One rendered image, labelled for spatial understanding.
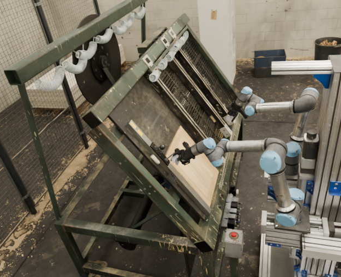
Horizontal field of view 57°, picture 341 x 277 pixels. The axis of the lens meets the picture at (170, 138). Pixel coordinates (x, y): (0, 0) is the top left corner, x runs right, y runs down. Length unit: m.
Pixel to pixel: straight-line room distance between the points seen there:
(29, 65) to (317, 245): 2.14
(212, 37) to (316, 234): 4.49
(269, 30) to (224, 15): 1.75
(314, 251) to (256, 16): 5.83
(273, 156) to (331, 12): 5.89
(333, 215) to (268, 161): 0.86
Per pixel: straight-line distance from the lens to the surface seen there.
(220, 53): 6.21
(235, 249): 2.36
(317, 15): 7.45
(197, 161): 2.64
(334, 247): 2.34
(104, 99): 2.01
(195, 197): 2.40
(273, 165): 1.81
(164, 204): 2.17
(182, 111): 2.66
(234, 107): 2.63
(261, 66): 6.61
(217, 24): 6.05
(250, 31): 7.49
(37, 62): 2.20
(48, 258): 3.84
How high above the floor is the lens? 2.77
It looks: 34 degrees down
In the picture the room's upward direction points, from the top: 9 degrees counter-clockwise
